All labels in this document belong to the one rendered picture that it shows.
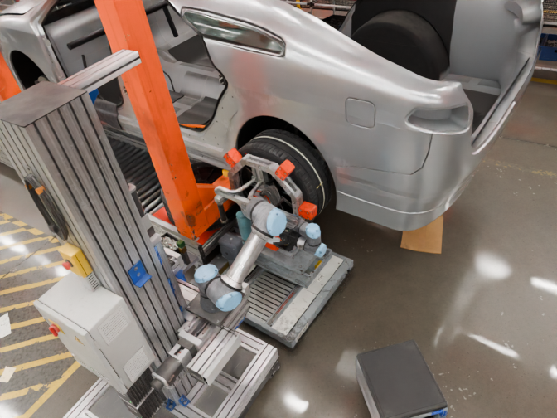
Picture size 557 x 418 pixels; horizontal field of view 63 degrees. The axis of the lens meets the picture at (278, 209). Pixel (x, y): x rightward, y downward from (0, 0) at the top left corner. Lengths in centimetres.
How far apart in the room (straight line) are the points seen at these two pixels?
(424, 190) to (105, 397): 217
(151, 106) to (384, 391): 195
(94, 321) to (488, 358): 230
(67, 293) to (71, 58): 291
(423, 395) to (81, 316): 169
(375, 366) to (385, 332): 57
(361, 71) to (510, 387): 199
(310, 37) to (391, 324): 190
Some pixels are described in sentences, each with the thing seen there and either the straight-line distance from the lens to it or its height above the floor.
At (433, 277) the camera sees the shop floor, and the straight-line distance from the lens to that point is 351.
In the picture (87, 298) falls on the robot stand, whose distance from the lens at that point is 208.
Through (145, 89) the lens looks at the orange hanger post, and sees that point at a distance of 257.
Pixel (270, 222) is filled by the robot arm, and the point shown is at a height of 129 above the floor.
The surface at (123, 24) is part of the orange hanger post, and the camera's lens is 246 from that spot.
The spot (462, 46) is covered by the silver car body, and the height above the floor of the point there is 114.
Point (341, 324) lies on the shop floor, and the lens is 321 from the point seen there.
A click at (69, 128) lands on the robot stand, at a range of 167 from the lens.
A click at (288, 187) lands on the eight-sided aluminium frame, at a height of 102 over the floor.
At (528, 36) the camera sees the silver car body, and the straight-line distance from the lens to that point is 376.
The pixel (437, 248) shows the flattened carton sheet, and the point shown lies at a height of 1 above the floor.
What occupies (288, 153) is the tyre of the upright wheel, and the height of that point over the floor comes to 114.
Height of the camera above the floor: 264
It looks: 41 degrees down
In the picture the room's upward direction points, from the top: 9 degrees counter-clockwise
